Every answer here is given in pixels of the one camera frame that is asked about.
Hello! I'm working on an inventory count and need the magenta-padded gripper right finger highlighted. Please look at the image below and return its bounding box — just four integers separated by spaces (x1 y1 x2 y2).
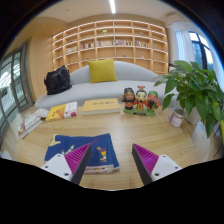
131 143 183 186

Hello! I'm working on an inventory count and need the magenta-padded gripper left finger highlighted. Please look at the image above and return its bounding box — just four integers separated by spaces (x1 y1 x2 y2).
40 143 92 186

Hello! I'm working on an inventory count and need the blue patterned towel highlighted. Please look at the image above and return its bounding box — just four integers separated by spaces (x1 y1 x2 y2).
43 133 120 175

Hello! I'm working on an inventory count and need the white open magazine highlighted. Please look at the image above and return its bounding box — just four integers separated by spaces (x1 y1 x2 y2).
23 109 46 132

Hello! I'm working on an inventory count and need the yellow and white book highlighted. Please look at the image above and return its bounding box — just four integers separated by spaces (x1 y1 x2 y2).
45 101 79 122

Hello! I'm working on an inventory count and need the red-covered book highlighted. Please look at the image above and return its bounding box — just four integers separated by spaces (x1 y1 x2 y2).
17 119 34 140

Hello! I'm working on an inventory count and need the small white patterned pouch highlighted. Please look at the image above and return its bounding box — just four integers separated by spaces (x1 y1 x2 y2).
35 108 50 119

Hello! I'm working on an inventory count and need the white chair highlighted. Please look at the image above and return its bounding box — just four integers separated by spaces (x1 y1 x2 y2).
0 150 14 161

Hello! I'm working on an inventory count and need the colourful figurine trio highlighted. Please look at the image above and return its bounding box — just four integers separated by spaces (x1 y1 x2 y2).
119 85 162 117

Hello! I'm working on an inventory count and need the lime green chair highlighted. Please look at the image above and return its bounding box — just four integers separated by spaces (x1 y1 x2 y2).
218 119 224 145

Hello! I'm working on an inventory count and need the flat yellow book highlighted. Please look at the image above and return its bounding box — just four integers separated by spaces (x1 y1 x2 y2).
81 97 122 116

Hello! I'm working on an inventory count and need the grey curved sofa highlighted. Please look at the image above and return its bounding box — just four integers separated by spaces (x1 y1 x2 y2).
34 60 174 110

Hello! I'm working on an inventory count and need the green potted plant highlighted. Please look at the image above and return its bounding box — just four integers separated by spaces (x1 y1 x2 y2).
153 59 224 138

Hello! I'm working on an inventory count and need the black backpack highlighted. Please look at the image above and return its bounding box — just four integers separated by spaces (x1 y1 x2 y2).
43 65 73 96

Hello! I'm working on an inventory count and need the grey-framed glass door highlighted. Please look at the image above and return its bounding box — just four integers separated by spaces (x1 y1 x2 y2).
0 41 34 134

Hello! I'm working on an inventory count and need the yellow cushion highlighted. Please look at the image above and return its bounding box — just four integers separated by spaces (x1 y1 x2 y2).
87 58 119 84

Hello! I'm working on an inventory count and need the dark-framed window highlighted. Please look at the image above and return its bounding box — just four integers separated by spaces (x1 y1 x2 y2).
188 31 211 71

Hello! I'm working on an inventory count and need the white sheer curtain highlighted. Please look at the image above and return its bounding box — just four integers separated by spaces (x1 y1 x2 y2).
174 29 196 64

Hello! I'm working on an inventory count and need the long ceiling light strip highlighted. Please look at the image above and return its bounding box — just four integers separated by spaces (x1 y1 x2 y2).
108 0 117 14

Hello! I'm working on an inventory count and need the wooden wall shelf unit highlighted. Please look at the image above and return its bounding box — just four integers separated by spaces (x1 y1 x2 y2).
51 19 169 76

